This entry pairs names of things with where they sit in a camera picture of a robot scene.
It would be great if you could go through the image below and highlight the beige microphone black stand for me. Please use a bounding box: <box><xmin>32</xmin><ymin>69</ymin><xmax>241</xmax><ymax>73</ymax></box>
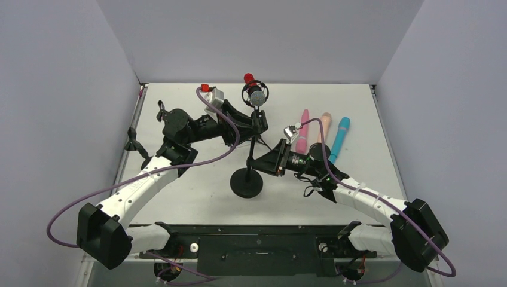
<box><xmin>124</xmin><ymin>127</ymin><xmax>152</xmax><ymax>170</ymax></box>

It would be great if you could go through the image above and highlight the black tripod shock-mount stand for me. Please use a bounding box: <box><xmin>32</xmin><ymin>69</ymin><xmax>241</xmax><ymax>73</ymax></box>
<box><xmin>242</xmin><ymin>81</ymin><xmax>271</xmax><ymax>151</ymax></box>

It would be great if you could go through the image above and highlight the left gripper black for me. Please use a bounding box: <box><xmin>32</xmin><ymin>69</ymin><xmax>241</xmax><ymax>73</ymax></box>
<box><xmin>184</xmin><ymin>101</ymin><xmax>262</xmax><ymax>147</ymax></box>

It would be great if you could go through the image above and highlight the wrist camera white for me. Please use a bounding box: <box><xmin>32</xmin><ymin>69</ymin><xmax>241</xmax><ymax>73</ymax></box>
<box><xmin>283</xmin><ymin>122</ymin><xmax>302</xmax><ymax>144</ymax></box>
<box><xmin>200</xmin><ymin>84</ymin><xmax>225</xmax><ymax>114</ymax></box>

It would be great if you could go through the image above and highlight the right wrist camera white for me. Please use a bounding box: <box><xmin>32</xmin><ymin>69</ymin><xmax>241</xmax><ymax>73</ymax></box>
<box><xmin>283</xmin><ymin>122</ymin><xmax>302</xmax><ymax>144</ymax></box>

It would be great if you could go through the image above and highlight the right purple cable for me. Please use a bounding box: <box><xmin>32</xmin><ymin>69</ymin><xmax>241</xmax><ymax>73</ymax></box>
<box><xmin>301</xmin><ymin>118</ymin><xmax>457</xmax><ymax>278</ymax></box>

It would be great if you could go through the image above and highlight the teal microphone black stand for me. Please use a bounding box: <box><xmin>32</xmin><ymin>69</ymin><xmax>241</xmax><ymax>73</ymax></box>
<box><xmin>156</xmin><ymin>100</ymin><xmax>170</xmax><ymax>123</ymax></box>

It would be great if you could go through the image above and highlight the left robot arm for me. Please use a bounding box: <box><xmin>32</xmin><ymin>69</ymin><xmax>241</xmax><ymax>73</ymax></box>
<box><xmin>77</xmin><ymin>100</ymin><xmax>268</xmax><ymax>270</ymax></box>

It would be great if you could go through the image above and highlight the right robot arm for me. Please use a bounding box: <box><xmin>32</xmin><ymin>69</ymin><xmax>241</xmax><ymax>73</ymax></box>
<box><xmin>251</xmin><ymin>139</ymin><xmax>449</xmax><ymax>272</ymax></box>

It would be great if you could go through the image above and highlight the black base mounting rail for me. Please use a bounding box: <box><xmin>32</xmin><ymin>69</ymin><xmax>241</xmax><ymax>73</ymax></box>
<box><xmin>115</xmin><ymin>221</ymin><xmax>421</xmax><ymax>287</ymax></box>

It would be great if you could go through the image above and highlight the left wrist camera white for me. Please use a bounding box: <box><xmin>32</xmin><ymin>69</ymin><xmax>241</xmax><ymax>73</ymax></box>
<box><xmin>200</xmin><ymin>84</ymin><xmax>225</xmax><ymax>114</ymax></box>

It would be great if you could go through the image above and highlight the red mesh microphone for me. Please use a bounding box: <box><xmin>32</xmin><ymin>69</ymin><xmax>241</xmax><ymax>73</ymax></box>
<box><xmin>243</xmin><ymin>73</ymin><xmax>267</xmax><ymax>108</ymax></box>

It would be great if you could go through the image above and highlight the pink microphone black stand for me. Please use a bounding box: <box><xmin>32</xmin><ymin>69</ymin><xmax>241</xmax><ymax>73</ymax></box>
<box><xmin>230</xmin><ymin>115</ymin><xmax>263</xmax><ymax>199</ymax></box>

